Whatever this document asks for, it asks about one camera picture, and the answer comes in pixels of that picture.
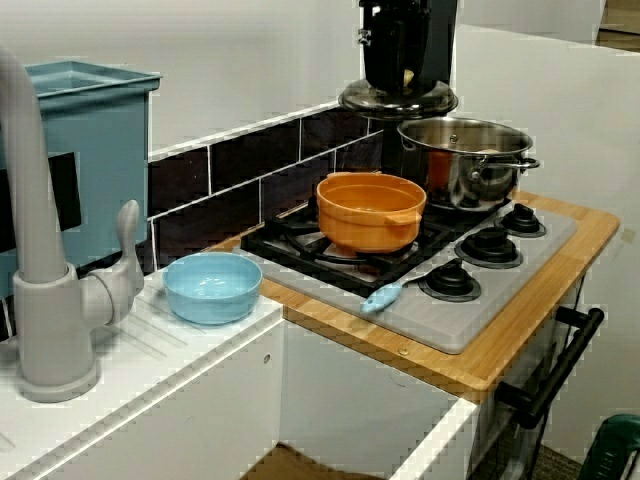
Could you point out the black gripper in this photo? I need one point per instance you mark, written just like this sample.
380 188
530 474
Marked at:
395 9

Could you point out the brown lid with yellow knob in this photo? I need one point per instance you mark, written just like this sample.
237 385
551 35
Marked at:
432 100

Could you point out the stainless steel pot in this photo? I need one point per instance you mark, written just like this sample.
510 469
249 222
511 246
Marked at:
460 170

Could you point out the orange toy cooking pot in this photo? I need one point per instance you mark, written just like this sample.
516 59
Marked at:
370 220

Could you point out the dark tile backsplash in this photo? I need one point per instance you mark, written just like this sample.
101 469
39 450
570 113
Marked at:
240 165

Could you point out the black burner grate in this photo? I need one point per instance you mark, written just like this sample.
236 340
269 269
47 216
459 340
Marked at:
280 245

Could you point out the grey stove top panel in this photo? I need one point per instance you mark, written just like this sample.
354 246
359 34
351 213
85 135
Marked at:
450 325

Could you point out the wooden countertop board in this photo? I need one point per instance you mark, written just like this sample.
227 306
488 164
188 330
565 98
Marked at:
525 330

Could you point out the light blue bowl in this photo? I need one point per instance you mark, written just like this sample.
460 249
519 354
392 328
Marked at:
210 295

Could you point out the teal toy cabinet box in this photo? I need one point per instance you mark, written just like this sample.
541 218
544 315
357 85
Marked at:
100 150

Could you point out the white toy sink unit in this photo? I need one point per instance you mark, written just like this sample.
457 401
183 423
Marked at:
200 400

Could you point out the brown board in sink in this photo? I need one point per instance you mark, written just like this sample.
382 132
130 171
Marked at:
300 465

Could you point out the grey toy faucet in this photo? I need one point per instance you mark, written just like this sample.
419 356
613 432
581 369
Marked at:
50 320

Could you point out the green object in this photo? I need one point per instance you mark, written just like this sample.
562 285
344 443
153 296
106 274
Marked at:
615 450

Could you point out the black upright side post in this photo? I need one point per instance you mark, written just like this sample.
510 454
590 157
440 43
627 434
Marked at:
442 40

